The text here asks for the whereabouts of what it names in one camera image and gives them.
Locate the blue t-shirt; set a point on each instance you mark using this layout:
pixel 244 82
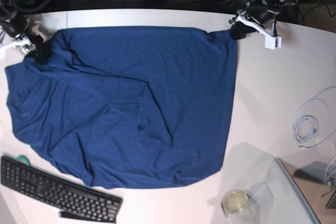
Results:
pixel 128 107

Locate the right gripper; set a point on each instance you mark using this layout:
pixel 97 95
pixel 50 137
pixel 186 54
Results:
pixel 22 33

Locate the clear glass jar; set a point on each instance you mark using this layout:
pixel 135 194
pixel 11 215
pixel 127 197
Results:
pixel 252 205

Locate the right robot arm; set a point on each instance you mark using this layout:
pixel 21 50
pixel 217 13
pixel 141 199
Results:
pixel 22 7

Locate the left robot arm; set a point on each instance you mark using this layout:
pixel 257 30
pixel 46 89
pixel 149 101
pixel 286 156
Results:
pixel 280 4

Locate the green tape roll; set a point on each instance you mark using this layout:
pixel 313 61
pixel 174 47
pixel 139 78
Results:
pixel 23 159

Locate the grey metal stand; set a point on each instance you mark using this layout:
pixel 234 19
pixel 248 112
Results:
pixel 317 182

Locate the black keyboard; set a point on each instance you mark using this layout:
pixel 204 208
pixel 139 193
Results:
pixel 77 200

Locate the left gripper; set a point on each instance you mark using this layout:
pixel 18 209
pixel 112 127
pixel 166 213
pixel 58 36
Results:
pixel 257 18

